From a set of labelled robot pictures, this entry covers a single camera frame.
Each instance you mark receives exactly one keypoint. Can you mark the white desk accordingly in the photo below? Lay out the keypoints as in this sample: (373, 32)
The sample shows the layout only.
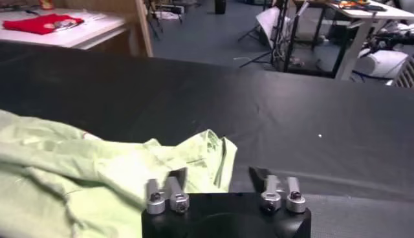
(355, 42)

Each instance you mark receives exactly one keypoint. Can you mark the white air cooler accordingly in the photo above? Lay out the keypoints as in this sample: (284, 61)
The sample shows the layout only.
(404, 72)

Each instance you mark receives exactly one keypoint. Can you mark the black trash bin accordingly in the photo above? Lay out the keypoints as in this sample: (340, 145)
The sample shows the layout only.
(220, 6)

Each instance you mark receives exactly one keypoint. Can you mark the white reflector board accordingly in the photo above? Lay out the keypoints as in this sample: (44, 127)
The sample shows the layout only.
(268, 22)

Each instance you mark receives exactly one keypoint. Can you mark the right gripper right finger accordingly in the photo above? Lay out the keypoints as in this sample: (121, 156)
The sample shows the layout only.
(270, 197)

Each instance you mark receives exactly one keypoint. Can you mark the light green t-shirt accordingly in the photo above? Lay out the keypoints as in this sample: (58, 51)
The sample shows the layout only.
(81, 181)

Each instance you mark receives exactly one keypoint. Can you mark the black tripod stand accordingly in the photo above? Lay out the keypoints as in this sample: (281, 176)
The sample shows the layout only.
(278, 38)

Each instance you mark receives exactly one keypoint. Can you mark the white side table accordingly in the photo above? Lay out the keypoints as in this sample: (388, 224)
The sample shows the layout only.
(90, 30)

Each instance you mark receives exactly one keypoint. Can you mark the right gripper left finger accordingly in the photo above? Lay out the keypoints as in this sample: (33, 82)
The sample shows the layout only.
(176, 200)

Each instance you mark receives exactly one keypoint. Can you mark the black leather table cover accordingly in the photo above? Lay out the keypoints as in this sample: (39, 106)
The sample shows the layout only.
(291, 129)

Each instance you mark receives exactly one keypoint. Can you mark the red folded shirt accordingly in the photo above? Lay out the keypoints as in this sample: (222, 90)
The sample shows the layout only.
(32, 25)

